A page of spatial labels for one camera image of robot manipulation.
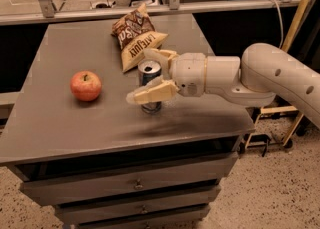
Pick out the grey drawer cabinet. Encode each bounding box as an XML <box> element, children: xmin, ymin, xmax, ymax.
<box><xmin>0</xmin><ymin>13</ymin><xmax>257</xmax><ymax>229</ymax></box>

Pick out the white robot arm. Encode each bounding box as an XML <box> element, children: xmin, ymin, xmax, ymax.
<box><xmin>126</xmin><ymin>43</ymin><xmax>320</xmax><ymax>127</ymax></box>

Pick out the white cable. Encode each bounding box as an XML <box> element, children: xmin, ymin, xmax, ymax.
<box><xmin>264</xmin><ymin>0</ymin><xmax>285</xmax><ymax>50</ymax></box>

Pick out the yellow Late July chip bag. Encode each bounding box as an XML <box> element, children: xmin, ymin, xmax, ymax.
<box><xmin>119</xmin><ymin>31</ymin><xmax>168</xmax><ymax>72</ymax></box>

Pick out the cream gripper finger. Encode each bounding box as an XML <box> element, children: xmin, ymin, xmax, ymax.
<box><xmin>143</xmin><ymin>48</ymin><xmax>179</xmax><ymax>73</ymax></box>
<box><xmin>126</xmin><ymin>76</ymin><xmax>179</xmax><ymax>105</ymax></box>

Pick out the grey drawer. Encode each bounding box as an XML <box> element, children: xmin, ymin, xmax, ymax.
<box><xmin>56</xmin><ymin>185</ymin><xmax>221</xmax><ymax>224</ymax></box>
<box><xmin>20</xmin><ymin>152</ymin><xmax>238</xmax><ymax>206</ymax></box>
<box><xmin>77</xmin><ymin>204</ymin><xmax>210</xmax><ymax>229</ymax></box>

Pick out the bottom grey drawer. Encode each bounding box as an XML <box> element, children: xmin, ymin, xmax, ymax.
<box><xmin>77</xmin><ymin>204</ymin><xmax>210</xmax><ymax>229</ymax></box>

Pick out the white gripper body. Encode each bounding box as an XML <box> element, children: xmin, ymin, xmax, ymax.
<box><xmin>169</xmin><ymin>53</ymin><xmax>206</xmax><ymax>97</ymax></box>

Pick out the middle grey drawer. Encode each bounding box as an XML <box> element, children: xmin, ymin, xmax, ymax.
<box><xmin>56</xmin><ymin>185</ymin><xmax>221</xmax><ymax>224</ymax></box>

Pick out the Red Bull can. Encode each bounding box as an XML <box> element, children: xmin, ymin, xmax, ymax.
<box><xmin>138</xmin><ymin>60</ymin><xmax>162</xmax><ymax>114</ymax></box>

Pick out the top grey drawer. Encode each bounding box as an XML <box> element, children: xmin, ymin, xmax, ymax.
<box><xmin>20</xmin><ymin>152</ymin><xmax>238</xmax><ymax>206</ymax></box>

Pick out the red apple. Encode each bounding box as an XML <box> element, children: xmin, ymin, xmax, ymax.
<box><xmin>70</xmin><ymin>71</ymin><xmax>102</xmax><ymax>101</ymax></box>

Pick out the brown chip bag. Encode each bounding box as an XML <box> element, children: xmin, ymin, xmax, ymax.
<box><xmin>112</xmin><ymin>3</ymin><xmax>155</xmax><ymax>49</ymax></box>

